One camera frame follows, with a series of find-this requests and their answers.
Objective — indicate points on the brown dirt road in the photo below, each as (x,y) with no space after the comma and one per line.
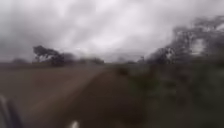
(93,103)

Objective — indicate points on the dark tree cluster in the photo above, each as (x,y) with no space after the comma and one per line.
(50,55)

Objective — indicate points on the green roadside vegetation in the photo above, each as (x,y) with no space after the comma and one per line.
(180,93)

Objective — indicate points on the pale dry field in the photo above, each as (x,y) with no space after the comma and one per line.
(36,81)

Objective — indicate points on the large dark tree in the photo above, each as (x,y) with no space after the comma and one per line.
(196,40)

